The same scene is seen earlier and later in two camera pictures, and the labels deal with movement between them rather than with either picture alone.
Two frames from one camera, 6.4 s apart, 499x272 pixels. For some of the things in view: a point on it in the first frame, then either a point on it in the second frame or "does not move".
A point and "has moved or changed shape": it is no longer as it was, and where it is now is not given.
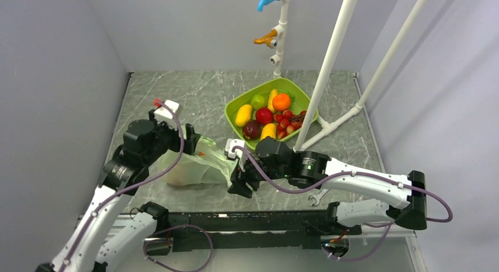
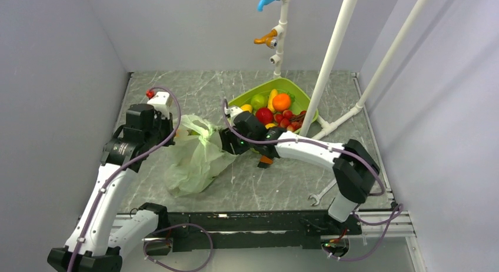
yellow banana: x=270 y=103 does not move
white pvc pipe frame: x=313 y=127 does not move
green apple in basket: x=259 y=100 does not move
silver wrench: x=318 y=196 does not move
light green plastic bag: x=208 y=166 has moved or changed shape
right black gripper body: x=252 y=175 to x=239 y=145
